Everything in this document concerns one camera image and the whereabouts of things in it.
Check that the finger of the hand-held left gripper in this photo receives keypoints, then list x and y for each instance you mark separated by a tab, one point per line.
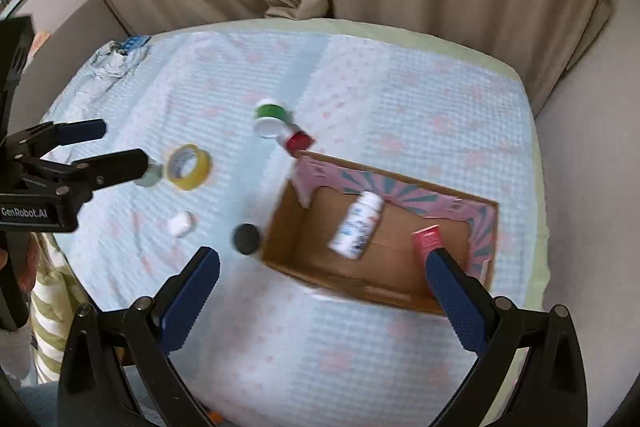
80	131
117	164

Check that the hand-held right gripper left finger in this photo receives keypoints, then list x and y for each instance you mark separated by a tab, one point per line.
191	294

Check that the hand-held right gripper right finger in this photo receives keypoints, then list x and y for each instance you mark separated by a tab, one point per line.
456	302

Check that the small pale green jar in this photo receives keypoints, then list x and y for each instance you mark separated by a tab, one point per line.
151	179

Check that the cardboard box with pink flaps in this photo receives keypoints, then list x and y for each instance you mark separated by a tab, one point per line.
315	257

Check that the small white case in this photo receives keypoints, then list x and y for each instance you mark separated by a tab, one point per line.
180	224

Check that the crumpled white cloth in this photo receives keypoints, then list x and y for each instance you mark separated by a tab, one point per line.
112	63

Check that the black round cap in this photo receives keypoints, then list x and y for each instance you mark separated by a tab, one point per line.
246	239

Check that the yellow tape roll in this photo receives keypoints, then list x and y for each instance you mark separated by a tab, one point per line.
201	171

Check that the green striped white cloth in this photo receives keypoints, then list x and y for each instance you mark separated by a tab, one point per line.
50	307

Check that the small blue packet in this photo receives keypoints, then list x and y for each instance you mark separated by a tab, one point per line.
134	43

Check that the small orange item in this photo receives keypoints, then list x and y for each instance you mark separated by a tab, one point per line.
216	417

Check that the white printed plastic bottle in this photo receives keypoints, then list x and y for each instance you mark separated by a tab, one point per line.
356	224

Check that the pale green bed sheet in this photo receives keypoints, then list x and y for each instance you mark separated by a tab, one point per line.
536	167

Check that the green jar with white lid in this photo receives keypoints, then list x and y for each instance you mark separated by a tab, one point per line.
270	112

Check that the red jar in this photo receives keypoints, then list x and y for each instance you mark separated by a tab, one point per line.
301	140

